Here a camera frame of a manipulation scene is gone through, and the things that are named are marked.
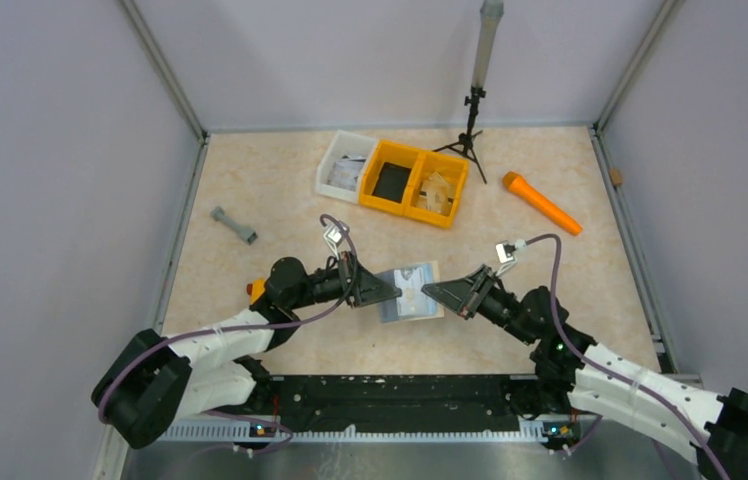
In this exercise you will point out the papers in white bin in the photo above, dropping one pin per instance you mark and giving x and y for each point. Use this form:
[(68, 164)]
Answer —
[(345, 172)]

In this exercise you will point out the yellow bin with black pad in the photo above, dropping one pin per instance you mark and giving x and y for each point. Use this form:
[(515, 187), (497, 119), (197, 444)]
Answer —
[(397, 153)]

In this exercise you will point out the white plastic bin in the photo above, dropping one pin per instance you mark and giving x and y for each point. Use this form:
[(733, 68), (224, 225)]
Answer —
[(343, 143)]

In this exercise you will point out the grey dumbbell-shaped part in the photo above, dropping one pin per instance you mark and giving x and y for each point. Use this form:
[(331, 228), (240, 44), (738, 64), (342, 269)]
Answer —
[(245, 233)]

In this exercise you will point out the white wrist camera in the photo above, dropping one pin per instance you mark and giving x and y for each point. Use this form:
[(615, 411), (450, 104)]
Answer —
[(507, 253), (334, 236)]

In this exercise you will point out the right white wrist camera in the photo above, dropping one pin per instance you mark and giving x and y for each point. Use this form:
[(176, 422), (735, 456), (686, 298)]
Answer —
[(507, 253)]

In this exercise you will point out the orange flashlight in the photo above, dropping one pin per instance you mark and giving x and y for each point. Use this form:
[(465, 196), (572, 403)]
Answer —
[(517, 185)]

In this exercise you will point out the black tripod with grey pole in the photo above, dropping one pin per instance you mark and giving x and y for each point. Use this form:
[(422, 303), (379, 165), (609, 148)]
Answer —
[(491, 13)]

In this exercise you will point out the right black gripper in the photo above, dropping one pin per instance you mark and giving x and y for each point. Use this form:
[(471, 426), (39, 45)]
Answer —
[(465, 296)]

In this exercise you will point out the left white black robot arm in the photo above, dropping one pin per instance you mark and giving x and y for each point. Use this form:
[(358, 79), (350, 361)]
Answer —
[(156, 380)]

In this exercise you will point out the yellow red toy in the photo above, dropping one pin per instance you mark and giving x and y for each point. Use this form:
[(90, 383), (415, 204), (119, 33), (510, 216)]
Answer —
[(255, 290)]

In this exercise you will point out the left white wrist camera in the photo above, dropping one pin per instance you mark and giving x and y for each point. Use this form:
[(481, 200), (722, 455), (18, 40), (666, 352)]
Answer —
[(334, 236)]

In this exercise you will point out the beige parts in bin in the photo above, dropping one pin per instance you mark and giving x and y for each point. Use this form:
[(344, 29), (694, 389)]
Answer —
[(435, 194)]

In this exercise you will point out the grey slotted cable duct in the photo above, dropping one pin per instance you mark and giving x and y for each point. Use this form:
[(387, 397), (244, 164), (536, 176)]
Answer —
[(206, 430)]

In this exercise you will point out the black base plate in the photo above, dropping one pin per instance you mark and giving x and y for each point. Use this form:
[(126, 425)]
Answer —
[(403, 403)]

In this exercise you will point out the yellow bin with beige parts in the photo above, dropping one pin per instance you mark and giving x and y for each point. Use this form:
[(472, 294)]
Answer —
[(455, 170)]

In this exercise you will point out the beige card holder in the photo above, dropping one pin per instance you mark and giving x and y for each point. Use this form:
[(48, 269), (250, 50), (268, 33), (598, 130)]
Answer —
[(413, 304)]

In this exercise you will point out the black pad in bin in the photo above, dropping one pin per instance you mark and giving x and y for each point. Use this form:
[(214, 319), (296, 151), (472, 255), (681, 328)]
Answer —
[(392, 182)]

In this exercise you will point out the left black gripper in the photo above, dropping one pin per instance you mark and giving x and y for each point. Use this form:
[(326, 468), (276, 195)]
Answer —
[(371, 288)]

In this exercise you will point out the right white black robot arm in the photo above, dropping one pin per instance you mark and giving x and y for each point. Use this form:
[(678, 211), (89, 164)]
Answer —
[(708, 429)]

